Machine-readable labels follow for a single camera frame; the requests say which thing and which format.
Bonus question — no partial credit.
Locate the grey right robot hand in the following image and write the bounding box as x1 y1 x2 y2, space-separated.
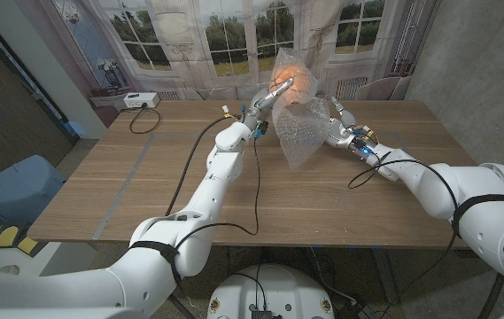
324 96 380 157

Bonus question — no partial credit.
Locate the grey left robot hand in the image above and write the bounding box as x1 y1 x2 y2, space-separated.
244 77 296 128

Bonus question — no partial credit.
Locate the clear bubble wrap sheet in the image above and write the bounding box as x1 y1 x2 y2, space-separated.
268 47 332 169

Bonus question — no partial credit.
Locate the orange mini basketball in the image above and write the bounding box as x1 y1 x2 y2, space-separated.
269 64 310 105

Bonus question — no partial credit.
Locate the printed window backdrop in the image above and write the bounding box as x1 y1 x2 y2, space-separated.
14 0 441 128

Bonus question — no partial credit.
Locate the white power strip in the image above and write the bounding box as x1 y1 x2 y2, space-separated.
122 91 161 110

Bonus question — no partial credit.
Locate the grey metal table leg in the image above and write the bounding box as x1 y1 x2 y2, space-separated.
373 247 399 305

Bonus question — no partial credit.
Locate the white robot torso base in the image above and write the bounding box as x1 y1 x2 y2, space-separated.
206 264 336 319

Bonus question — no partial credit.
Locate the blue chair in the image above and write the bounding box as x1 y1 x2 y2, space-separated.
0 154 67 225

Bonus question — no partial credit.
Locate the floor mat with shoe prints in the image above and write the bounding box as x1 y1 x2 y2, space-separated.
0 223 97 278

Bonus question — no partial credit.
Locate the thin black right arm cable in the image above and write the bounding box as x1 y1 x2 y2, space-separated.
347 150 461 319

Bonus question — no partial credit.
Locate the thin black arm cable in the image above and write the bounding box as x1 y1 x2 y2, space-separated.
174 135 262 249
347 150 461 319

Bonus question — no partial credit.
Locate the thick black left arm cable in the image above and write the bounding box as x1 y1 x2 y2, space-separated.
165 114 239 217

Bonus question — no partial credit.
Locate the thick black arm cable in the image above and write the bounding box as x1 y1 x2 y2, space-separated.
165 114 239 217
477 272 504 319

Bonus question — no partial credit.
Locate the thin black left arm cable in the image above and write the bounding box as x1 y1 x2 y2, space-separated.
174 135 262 249

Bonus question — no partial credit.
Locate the black power strip cord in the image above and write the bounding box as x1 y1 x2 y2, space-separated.
128 105 163 136

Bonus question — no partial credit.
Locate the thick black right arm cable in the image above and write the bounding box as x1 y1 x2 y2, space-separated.
477 272 504 319

